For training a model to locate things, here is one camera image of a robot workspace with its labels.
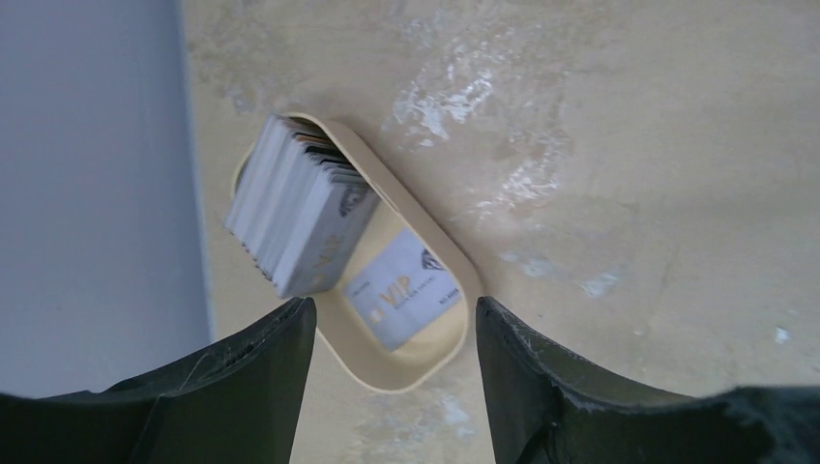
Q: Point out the stack of credit cards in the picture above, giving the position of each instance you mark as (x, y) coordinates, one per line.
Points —
(300, 207)

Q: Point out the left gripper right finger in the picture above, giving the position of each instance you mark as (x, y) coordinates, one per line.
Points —
(546, 404)

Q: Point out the gold oval metal tray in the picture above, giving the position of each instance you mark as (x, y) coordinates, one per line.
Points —
(339, 325)

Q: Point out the loose VIP card in tray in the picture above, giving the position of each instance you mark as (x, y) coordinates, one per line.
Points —
(402, 290)

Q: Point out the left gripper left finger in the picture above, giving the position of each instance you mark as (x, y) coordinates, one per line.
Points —
(235, 401)

